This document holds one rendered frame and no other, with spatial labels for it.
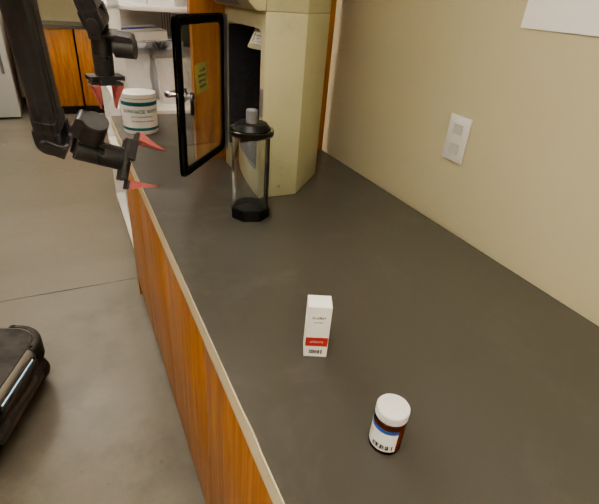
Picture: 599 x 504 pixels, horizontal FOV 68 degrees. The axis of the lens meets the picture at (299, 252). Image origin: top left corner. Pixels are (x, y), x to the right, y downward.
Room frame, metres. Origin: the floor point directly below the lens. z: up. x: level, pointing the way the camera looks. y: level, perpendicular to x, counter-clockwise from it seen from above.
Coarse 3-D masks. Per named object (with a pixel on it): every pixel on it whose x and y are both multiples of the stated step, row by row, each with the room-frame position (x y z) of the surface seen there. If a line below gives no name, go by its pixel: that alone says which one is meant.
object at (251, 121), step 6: (252, 108) 1.07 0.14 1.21; (246, 114) 1.05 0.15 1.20; (252, 114) 1.05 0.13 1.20; (240, 120) 1.07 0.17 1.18; (246, 120) 1.05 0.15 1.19; (252, 120) 1.05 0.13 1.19; (258, 120) 1.08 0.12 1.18; (234, 126) 1.04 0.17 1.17; (240, 126) 1.03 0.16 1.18; (246, 126) 1.02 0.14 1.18; (252, 126) 1.03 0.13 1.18; (258, 126) 1.03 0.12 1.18; (264, 126) 1.04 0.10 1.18; (246, 132) 1.02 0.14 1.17; (252, 132) 1.02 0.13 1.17; (258, 132) 1.02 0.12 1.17; (264, 132) 1.03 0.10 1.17
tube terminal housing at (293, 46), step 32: (288, 0) 1.20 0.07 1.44; (320, 0) 1.31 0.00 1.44; (288, 32) 1.20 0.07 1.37; (320, 32) 1.34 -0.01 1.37; (288, 64) 1.20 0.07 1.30; (320, 64) 1.36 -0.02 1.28; (288, 96) 1.21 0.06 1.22; (320, 96) 1.39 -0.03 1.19; (288, 128) 1.21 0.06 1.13; (288, 160) 1.21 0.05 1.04; (288, 192) 1.21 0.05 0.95
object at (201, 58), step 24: (192, 24) 1.24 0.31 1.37; (216, 24) 1.39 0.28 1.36; (192, 48) 1.23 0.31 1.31; (216, 48) 1.39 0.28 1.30; (192, 72) 1.23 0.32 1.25; (216, 72) 1.38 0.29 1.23; (216, 96) 1.38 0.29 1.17; (192, 120) 1.21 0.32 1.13; (216, 120) 1.38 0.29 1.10; (192, 144) 1.21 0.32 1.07; (216, 144) 1.37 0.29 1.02
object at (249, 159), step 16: (272, 128) 1.07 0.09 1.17; (240, 144) 1.02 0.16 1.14; (256, 144) 1.02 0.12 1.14; (240, 160) 1.02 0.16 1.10; (256, 160) 1.02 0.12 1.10; (240, 176) 1.02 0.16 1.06; (256, 176) 1.02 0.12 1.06; (240, 192) 1.02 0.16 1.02; (256, 192) 1.02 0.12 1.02; (240, 208) 1.02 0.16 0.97; (256, 208) 1.02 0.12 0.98
